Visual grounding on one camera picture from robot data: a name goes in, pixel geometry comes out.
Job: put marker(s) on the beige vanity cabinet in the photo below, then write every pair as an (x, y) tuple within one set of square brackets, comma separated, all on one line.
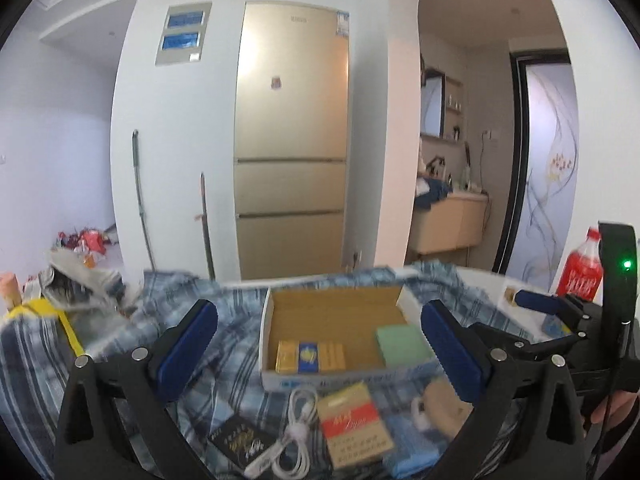
[(445, 225)]

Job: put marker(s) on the cardboard box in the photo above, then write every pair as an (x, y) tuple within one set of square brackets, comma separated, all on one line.
[(330, 315)]

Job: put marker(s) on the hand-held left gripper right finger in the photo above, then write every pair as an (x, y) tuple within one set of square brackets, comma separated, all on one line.
[(450, 355)]

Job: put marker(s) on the gold refrigerator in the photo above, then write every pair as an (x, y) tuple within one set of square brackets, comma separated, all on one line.
[(292, 135)]

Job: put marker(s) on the dark blue cloth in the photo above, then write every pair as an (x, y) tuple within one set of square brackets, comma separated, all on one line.
[(432, 194)]

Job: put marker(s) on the black faucet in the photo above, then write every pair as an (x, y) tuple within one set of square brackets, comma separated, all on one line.
[(437, 167)]

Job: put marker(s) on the yellow and blue small box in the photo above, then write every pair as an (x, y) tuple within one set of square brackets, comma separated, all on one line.
[(310, 357)]

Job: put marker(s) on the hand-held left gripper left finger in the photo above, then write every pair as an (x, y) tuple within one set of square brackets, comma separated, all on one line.
[(185, 355)]

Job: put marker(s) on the blue plaid blanket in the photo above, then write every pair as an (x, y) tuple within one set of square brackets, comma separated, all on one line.
[(240, 320)]

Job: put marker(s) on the blue tissue pack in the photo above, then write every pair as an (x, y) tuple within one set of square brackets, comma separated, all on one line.
[(412, 447)]

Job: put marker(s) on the black-framed glass door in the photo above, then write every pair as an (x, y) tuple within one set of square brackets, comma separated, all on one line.
[(547, 170)]

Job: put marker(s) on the bathroom mirror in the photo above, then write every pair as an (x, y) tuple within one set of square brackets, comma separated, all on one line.
[(434, 105)]

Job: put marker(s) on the wall shelf niche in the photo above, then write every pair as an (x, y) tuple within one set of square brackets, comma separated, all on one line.
[(453, 110)]

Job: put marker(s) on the grey electrical panel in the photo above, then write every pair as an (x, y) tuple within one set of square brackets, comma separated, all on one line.
[(182, 32)]

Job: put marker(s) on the small brown object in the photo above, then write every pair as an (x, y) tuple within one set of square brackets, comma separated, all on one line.
[(510, 295)]

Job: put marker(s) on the red soda bottle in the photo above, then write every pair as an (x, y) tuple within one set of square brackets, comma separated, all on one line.
[(582, 270)]

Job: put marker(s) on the black cigarette pack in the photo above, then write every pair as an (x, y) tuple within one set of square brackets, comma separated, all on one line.
[(240, 442)]

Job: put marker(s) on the fridge energy label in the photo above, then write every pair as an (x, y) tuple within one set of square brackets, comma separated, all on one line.
[(342, 23)]

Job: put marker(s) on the person's right hand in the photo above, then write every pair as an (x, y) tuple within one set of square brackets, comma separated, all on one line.
[(617, 407)]

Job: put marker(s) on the grey and white bundle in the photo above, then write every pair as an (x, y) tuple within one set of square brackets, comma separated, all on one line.
[(85, 275)]

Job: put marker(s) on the red plastic bags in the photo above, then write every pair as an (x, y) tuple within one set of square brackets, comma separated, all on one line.
[(90, 241)]

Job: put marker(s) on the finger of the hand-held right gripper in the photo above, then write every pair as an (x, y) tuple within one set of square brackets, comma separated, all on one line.
[(537, 301), (525, 342)]

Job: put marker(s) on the low wall socket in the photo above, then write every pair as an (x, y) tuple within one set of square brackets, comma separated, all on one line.
[(356, 259)]

